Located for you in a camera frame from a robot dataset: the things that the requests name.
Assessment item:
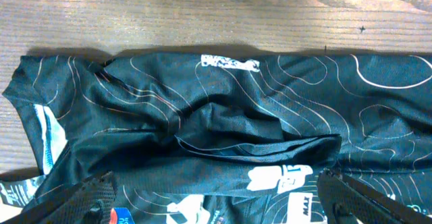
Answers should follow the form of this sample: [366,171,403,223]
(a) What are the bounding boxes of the black orange patterned jersey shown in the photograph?
[1,53,431,223]

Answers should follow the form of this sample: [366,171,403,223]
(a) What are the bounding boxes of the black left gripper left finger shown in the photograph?
[4,172,117,224]

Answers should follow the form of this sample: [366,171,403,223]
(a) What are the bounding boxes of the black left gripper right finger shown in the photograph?
[317,169,431,224]

